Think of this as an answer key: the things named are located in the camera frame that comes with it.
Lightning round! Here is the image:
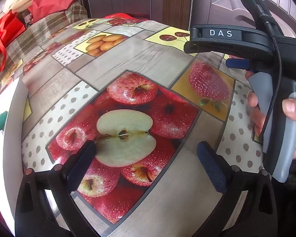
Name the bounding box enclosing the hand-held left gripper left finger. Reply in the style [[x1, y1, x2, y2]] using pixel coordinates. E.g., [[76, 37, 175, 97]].
[[15, 140, 99, 237]]

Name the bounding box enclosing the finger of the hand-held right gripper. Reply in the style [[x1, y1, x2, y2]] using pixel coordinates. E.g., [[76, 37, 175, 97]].
[[184, 24, 240, 55], [226, 59, 249, 70]]

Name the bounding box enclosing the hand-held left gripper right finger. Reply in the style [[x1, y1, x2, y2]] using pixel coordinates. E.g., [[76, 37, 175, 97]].
[[195, 141, 278, 237]]

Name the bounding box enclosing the white cardboard box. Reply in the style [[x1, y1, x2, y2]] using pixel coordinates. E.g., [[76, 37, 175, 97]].
[[0, 78, 62, 230]]

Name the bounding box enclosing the person's right hand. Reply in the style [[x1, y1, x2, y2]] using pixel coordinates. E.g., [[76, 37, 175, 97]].
[[245, 71, 296, 160]]

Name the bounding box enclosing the fruit print tablecloth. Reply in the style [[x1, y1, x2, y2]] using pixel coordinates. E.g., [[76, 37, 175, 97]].
[[0, 17, 272, 237]]

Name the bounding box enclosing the plaid cloth cover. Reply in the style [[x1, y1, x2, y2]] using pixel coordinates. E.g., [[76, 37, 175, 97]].
[[0, 2, 89, 89]]

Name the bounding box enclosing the red plastic bag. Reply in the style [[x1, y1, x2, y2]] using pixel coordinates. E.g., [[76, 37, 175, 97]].
[[31, 0, 77, 21]]

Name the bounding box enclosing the red tote bag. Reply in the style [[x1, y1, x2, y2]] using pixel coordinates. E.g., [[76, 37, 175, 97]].
[[0, 11, 26, 72]]

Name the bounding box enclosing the dark patterned cloth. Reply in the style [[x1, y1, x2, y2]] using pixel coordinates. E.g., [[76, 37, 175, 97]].
[[17, 10, 34, 28]]

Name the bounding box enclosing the black braided cable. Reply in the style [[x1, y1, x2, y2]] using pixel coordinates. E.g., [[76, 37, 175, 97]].
[[258, 5, 284, 139]]

